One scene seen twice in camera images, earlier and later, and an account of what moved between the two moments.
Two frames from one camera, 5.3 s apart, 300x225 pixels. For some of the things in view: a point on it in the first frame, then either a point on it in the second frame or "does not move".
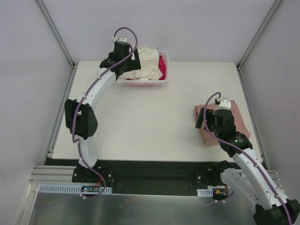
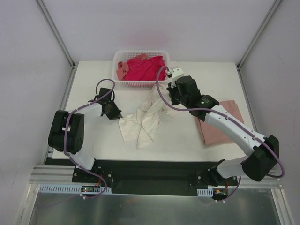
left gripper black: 131,62 -> 112,110
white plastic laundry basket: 130,83 does not move
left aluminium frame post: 70,83 does not move
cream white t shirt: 149,59 -> 148,118
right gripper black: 208,116 -> 174,94
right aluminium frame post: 258,33 does not move
